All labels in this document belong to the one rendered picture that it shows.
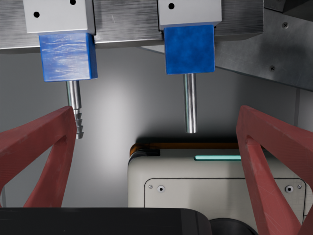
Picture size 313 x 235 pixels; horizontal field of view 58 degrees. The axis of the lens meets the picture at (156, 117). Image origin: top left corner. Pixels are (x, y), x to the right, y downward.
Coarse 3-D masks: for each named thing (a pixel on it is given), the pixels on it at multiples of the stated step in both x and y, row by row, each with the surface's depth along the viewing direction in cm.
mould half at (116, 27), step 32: (0, 0) 25; (96, 0) 25; (128, 0) 25; (224, 0) 25; (256, 0) 25; (0, 32) 25; (96, 32) 25; (128, 32) 25; (160, 32) 25; (224, 32) 25; (256, 32) 25
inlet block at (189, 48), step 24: (168, 0) 22; (192, 0) 22; (216, 0) 22; (168, 24) 23; (192, 24) 23; (216, 24) 24; (168, 48) 24; (192, 48) 24; (168, 72) 25; (192, 72) 25; (192, 96) 26; (192, 120) 26
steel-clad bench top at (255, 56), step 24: (264, 0) 30; (264, 24) 31; (288, 24) 31; (312, 24) 31; (216, 48) 31; (240, 48) 31; (264, 48) 31; (288, 48) 31; (312, 48) 31; (264, 72) 31; (288, 72) 31; (312, 72) 31
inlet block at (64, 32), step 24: (24, 0) 22; (48, 0) 22; (72, 0) 23; (48, 24) 23; (72, 24) 23; (48, 48) 24; (72, 48) 24; (48, 72) 25; (72, 72) 25; (96, 72) 27; (72, 96) 26
